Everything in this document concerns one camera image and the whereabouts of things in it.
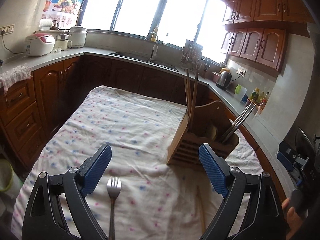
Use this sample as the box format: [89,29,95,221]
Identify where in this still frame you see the metal chopstick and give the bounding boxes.
[224,102,258,143]
[221,102,253,143]

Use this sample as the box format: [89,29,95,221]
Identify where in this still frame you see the kitchen faucet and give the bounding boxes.
[144,31,159,62]

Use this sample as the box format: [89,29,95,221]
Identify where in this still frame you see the person right hand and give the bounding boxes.
[281,198,303,239]

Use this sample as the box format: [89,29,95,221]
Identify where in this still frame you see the metal chopstick in holder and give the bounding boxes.
[224,102,258,143]

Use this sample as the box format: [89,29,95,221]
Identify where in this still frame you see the silver fork left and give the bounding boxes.
[107,176,122,240]

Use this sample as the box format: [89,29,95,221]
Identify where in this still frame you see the green lid container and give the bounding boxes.
[234,85,242,96]

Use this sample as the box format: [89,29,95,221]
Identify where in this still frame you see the wooden utensil holder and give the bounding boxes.
[167,101,239,171]

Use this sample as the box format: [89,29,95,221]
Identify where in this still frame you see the white floral tablecloth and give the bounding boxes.
[10,85,264,240]

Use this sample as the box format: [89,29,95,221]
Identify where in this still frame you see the stainless electric kettle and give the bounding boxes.
[216,68,232,90]

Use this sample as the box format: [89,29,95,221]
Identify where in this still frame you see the pink cloth on counter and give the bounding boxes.
[1,65,32,94]

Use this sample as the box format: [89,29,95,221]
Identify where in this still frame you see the upper wooden cabinets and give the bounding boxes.
[221,0,314,72]

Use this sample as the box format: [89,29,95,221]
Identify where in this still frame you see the dish drying rack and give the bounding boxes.
[181,40,211,72]

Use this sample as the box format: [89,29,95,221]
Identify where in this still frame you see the white pink rice cooker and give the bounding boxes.
[24,33,55,56]

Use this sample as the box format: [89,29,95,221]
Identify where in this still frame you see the white cooker pot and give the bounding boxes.
[69,26,87,48]

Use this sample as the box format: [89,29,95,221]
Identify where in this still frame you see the tropical fruit poster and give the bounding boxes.
[40,0,83,29]

